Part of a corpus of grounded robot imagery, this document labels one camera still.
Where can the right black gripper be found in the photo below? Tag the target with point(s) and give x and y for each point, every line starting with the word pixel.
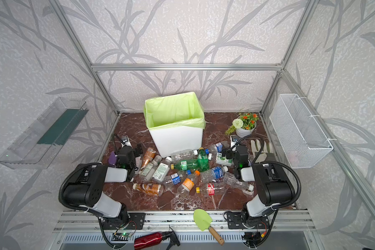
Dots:
pixel 234 154

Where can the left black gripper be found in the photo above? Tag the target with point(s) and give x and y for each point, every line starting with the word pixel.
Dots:
pixel 133 153

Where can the brown label tea bottle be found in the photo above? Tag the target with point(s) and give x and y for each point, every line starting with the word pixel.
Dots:
pixel 148 157

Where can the grey label clear bottle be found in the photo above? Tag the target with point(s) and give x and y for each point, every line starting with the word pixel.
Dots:
pixel 148 171

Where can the blue label water bottle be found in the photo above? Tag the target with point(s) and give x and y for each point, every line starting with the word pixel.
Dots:
pixel 213 174

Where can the red label yellow cap bottle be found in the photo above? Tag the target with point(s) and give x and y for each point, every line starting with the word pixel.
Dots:
pixel 211 189

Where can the orange label orange cap bottle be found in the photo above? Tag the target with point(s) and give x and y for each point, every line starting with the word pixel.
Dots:
pixel 188 184

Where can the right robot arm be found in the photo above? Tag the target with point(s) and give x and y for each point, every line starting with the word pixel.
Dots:
pixel 277 186

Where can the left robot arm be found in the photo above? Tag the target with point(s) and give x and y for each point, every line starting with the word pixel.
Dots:
pixel 83 188

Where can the blue label bottle near bin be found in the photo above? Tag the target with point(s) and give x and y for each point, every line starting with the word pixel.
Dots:
pixel 217 147

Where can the white bin with green liner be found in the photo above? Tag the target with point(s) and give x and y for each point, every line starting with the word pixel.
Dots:
pixel 176 122

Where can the purple pink spatula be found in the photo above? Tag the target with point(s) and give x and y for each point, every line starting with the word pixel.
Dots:
pixel 112 160

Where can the square bottle green label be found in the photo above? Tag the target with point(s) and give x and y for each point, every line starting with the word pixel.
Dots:
pixel 219 159

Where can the beige gardening glove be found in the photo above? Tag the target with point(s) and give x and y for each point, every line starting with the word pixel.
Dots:
pixel 268 152

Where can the white potted flower plant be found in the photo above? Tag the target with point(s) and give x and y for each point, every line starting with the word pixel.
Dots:
pixel 244 125

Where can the white green label bottle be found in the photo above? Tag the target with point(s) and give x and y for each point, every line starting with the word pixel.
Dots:
pixel 162 170

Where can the brown tea bottle lying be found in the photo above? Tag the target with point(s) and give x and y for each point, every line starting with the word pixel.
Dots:
pixel 152 189

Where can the green plastic soda bottle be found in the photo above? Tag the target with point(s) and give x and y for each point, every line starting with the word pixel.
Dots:
pixel 189 164

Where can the clear bottle white cap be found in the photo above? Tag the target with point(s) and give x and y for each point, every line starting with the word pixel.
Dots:
pixel 183 155

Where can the small blue label bottle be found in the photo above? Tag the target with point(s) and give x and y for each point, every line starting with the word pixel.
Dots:
pixel 175 179

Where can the green garden trowel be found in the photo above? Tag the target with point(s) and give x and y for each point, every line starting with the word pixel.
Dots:
pixel 203 220

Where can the green circuit board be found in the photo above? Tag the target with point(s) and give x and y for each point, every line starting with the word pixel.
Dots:
pixel 122 236

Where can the red spray bottle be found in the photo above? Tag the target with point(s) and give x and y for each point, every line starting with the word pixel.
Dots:
pixel 155 239

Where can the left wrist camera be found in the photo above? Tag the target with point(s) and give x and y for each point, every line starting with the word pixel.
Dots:
pixel 125 141

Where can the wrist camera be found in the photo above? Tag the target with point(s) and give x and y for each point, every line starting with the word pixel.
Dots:
pixel 125 141
pixel 234 139

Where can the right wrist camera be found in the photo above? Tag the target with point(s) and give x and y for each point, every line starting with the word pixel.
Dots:
pixel 234 139

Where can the white wire mesh basket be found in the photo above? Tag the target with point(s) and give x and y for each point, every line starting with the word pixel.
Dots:
pixel 300 135

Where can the aluminium frame crossbar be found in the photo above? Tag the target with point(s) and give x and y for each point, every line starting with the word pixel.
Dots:
pixel 187 67

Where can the clear acrylic wall shelf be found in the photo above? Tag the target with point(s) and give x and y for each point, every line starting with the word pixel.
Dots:
pixel 38 146

